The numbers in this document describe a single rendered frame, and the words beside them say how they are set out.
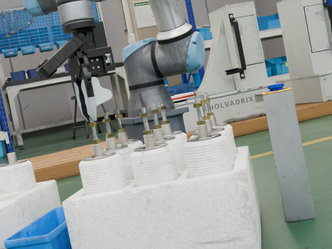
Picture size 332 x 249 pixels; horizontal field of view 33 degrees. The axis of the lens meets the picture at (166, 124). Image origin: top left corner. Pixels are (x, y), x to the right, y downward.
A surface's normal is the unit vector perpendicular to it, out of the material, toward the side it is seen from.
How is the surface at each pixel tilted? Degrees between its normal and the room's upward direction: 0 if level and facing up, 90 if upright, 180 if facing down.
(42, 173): 90
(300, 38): 90
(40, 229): 88
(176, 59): 110
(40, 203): 90
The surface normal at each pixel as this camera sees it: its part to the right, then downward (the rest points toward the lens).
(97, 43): 0.44, -0.03
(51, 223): 0.96, -0.21
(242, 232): -0.16, 0.10
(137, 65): -0.36, 0.16
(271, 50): -0.93, 0.21
